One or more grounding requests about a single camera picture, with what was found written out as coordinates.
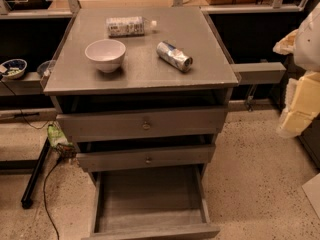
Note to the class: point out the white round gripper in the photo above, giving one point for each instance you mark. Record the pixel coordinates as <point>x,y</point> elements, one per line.
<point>309,45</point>

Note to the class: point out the silver blue redbull can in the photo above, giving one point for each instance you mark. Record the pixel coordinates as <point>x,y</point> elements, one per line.
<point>174,56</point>

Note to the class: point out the grey top drawer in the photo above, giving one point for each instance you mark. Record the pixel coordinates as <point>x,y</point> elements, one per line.
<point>120,125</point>

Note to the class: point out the grey wooden drawer cabinet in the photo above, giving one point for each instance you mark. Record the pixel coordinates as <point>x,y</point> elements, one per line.
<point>145,81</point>

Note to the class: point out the grey middle drawer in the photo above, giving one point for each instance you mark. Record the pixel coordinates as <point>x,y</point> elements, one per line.
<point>145,158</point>

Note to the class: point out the grey open bottom drawer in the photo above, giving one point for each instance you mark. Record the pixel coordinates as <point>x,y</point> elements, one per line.
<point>164,203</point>

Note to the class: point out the grey side shelf beam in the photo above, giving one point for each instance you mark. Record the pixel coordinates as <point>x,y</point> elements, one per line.
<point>259,73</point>

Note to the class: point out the clear labelled plastic bottle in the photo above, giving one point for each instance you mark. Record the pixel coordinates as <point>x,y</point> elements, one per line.
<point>129,26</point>

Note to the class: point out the white ceramic bowl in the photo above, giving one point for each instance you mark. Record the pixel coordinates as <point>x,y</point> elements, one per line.
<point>106,55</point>

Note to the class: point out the green snack bag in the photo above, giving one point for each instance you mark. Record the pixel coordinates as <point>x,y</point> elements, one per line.
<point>59,142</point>

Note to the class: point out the clear plastic cup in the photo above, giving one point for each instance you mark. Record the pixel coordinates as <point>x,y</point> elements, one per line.
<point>45,69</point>

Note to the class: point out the grey left side shelf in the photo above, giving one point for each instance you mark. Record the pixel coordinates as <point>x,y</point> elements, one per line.
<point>28,84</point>

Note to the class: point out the blue patterned small bowl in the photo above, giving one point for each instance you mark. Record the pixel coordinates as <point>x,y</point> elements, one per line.
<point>13,68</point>

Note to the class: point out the black metal table leg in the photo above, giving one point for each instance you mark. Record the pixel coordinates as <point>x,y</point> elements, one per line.
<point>26,200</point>

